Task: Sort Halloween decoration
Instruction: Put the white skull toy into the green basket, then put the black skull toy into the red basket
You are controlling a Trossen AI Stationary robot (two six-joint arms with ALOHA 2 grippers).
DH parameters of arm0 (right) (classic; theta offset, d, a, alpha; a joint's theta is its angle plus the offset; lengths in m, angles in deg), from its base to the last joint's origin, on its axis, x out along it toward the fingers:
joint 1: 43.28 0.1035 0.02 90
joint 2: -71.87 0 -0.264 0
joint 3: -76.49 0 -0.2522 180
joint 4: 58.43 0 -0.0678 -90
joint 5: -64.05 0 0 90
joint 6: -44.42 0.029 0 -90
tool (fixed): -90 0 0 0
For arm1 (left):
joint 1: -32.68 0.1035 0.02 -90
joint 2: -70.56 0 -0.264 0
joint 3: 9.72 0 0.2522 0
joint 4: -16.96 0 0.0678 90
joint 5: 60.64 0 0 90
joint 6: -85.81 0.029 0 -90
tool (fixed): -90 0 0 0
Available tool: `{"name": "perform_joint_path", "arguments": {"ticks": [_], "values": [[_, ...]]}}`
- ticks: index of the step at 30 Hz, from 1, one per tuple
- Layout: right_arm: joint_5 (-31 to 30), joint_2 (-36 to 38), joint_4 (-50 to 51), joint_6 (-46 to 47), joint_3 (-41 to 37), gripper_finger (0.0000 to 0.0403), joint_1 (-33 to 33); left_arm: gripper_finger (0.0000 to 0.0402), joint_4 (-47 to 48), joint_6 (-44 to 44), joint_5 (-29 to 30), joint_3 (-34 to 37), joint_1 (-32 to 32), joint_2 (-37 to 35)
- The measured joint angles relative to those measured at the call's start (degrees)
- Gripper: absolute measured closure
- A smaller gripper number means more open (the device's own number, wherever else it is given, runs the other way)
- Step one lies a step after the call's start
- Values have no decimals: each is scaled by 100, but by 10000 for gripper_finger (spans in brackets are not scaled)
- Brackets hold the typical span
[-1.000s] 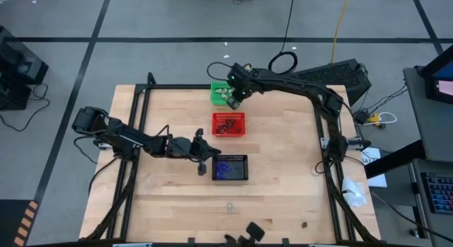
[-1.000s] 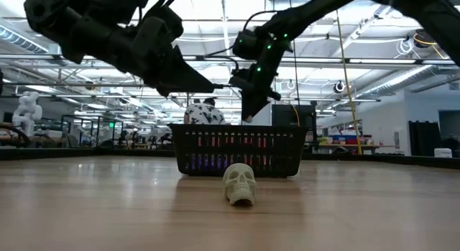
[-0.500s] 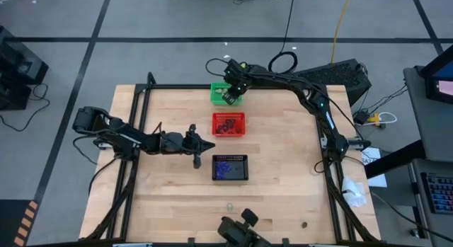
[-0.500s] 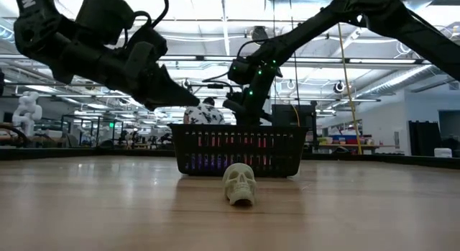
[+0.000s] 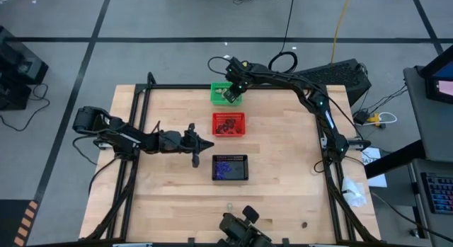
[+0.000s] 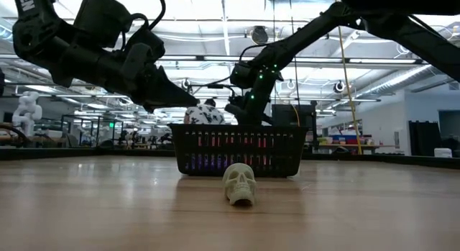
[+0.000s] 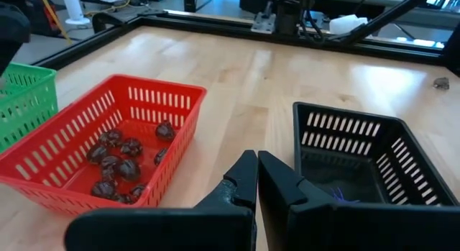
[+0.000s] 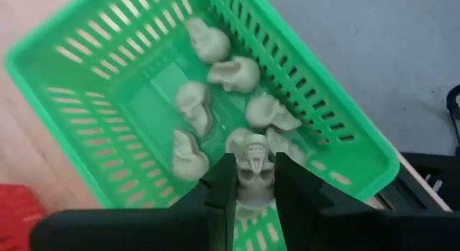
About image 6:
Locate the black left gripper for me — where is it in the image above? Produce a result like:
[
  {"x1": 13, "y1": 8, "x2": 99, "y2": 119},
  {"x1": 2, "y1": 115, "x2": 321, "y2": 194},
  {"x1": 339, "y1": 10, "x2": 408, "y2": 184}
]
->
[{"x1": 120, "y1": 27, "x2": 200, "y2": 114}]

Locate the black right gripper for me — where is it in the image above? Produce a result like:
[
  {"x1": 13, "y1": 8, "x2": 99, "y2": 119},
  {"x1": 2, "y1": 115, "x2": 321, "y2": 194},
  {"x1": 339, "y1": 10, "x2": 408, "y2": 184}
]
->
[{"x1": 224, "y1": 69, "x2": 285, "y2": 126}]

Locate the black slotted plastic basket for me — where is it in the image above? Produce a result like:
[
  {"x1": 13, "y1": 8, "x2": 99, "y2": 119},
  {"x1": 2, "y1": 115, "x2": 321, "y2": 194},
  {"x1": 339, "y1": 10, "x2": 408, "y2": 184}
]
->
[{"x1": 167, "y1": 123, "x2": 310, "y2": 179}]

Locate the cream plastic skull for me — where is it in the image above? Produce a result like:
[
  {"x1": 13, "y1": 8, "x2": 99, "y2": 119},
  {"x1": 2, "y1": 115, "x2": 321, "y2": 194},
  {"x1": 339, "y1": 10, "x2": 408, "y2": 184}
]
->
[{"x1": 221, "y1": 163, "x2": 258, "y2": 206}]

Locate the black cabinet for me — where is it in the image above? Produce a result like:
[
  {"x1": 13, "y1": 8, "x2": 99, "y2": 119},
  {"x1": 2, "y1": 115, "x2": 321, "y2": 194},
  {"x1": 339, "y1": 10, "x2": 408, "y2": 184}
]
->
[{"x1": 272, "y1": 104, "x2": 317, "y2": 127}]

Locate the person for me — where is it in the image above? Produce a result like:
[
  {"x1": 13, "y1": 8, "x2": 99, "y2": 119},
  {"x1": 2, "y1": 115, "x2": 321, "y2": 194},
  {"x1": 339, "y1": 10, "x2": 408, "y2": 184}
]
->
[{"x1": 183, "y1": 98, "x2": 226, "y2": 125}]

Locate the long ceiling light bar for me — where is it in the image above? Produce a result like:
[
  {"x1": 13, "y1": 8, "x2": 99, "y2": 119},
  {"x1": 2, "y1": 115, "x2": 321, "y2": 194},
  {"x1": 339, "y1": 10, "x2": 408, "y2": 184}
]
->
[{"x1": 157, "y1": 55, "x2": 428, "y2": 65}]

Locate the black partition panel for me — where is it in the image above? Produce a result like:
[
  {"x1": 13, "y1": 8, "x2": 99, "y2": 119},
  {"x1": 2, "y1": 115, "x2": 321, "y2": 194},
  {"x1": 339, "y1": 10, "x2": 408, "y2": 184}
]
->
[{"x1": 408, "y1": 120, "x2": 442, "y2": 157}]

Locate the white plastic container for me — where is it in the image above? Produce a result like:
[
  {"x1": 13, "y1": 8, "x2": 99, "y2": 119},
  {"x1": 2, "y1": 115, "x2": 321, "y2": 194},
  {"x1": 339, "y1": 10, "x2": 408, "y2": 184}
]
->
[{"x1": 433, "y1": 147, "x2": 453, "y2": 159}]

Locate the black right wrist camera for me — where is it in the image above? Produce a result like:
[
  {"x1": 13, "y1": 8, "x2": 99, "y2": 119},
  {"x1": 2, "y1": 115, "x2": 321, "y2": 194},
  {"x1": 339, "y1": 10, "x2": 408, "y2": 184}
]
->
[{"x1": 229, "y1": 61, "x2": 258, "y2": 89}]

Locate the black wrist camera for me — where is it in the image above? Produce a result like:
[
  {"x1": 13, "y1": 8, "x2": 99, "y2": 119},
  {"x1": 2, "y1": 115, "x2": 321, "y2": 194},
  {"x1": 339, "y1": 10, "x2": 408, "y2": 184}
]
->
[
  {"x1": 73, "y1": 0, "x2": 133, "y2": 49},
  {"x1": 229, "y1": 61, "x2": 258, "y2": 89}
]

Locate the yellow hanging cable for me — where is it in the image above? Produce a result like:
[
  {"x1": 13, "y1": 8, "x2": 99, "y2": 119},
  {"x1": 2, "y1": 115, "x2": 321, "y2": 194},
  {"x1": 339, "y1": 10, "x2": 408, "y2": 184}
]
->
[{"x1": 336, "y1": 26, "x2": 363, "y2": 155}]

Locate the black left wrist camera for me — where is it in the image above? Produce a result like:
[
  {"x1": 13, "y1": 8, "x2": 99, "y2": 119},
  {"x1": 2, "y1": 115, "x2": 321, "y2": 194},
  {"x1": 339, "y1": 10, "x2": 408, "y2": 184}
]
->
[{"x1": 73, "y1": 0, "x2": 133, "y2": 49}]

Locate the black metal table frame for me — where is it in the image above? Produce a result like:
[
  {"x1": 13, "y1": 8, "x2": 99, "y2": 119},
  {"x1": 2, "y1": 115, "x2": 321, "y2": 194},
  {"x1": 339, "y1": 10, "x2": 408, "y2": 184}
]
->
[{"x1": 0, "y1": 146, "x2": 460, "y2": 170}]

